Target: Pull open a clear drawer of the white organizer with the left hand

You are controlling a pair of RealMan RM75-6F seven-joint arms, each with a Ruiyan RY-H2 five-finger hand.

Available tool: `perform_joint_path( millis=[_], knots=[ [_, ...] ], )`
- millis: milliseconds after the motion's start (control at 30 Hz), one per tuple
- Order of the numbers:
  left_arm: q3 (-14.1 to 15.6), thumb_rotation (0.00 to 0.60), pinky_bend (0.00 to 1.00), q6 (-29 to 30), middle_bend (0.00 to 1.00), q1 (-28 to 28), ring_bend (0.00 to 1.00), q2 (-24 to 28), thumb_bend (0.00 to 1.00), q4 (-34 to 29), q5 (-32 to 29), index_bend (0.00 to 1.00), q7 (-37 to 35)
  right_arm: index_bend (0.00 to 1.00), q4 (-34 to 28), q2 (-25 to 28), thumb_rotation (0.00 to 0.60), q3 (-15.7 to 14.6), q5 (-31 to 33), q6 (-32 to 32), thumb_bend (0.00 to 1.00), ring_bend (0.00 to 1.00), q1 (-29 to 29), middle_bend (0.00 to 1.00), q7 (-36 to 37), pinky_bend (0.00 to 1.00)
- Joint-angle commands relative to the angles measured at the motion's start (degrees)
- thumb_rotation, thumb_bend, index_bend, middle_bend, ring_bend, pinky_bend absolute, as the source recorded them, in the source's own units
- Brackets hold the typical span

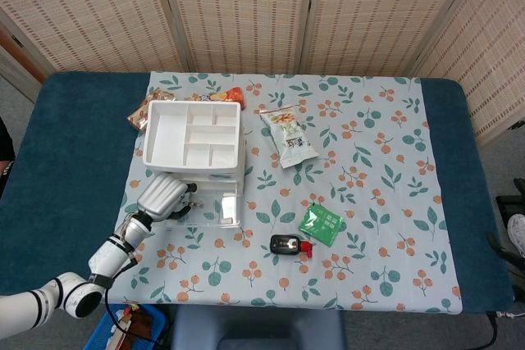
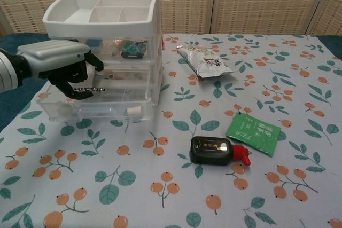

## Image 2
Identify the white snack bag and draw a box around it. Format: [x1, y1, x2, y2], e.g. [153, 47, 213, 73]
[177, 46, 236, 78]

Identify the silver metal bead chain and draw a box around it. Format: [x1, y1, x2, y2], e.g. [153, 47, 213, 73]
[69, 86, 109, 94]

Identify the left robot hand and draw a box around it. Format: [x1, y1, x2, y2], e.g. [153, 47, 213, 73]
[15, 39, 105, 100]

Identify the clear plastic drawer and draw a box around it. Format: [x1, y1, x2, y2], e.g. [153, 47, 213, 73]
[68, 86, 159, 111]

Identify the black ink bottle red cap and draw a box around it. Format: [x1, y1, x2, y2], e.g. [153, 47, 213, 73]
[190, 136, 252, 167]

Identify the white plastic drawer organizer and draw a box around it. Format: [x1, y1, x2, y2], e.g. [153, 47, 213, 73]
[42, 0, 164, 121]

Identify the green circuit board gadget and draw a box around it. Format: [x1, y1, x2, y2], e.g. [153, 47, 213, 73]
[120, 41, 147, 59]

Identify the clear drawer with bead chain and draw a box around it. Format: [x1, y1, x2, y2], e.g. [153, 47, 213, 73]
[36, 62, 155, 123]

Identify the green tea packet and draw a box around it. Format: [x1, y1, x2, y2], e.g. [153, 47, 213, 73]
[225, 112, 282, 158]

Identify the floral print tablecloth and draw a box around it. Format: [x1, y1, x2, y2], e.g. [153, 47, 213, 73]
[0, 33, 342, 228]

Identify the clear drawer with green board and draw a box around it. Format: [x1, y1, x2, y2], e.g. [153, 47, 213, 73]
[52, 37, 156, 62]

